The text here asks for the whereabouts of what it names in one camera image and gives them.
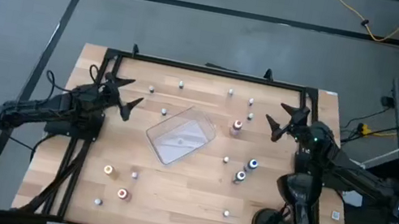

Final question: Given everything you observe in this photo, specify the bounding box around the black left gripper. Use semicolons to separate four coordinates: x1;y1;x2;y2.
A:
86;69;148;124

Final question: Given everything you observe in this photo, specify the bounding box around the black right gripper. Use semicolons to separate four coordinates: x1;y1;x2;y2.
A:
260;99;339;153

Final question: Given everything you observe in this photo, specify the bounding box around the pink food coloring bottle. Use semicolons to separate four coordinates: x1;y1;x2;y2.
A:
228;118;245;138

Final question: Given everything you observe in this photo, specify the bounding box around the blue food coloring bottle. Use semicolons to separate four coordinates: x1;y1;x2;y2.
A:
242;157;260;175

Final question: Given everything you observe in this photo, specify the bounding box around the purple food coloring bottle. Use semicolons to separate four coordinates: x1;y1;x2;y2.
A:
231;169;248;187

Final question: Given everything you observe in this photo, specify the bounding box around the yellow food coloring bottle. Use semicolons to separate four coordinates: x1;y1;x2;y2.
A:
101;164;119;180

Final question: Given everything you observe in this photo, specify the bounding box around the orange food coloring bottle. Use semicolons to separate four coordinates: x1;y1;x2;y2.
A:
115;187;133;203

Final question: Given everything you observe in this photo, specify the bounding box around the clear plastic bin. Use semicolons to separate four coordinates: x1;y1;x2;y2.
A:
140;98;222;174

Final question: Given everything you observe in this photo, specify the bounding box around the black desk lamp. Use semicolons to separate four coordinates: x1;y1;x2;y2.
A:
251;165;325;224

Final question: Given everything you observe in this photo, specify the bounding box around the yellow plug connector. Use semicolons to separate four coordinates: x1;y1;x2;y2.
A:
355;122;399;143

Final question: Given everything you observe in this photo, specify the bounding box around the black floor cable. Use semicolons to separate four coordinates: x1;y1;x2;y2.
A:
337;98;399;154

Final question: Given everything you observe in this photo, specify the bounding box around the yellow floor cable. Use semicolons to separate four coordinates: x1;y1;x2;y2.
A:
318;0;399;46

